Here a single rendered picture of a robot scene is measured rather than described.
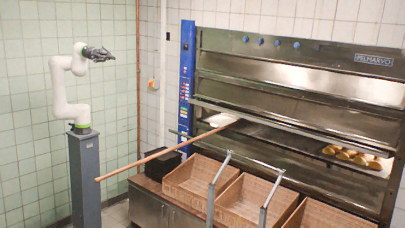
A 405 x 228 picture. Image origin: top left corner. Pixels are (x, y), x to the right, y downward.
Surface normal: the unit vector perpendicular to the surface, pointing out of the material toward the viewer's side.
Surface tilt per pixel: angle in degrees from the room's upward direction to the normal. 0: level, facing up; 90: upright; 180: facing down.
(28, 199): 90
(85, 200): 90
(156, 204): 90
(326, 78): 70
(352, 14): 90
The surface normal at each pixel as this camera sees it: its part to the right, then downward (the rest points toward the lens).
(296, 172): -0.60, -0.14
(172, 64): -0.65, 0.20
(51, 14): 0.76, 0.24
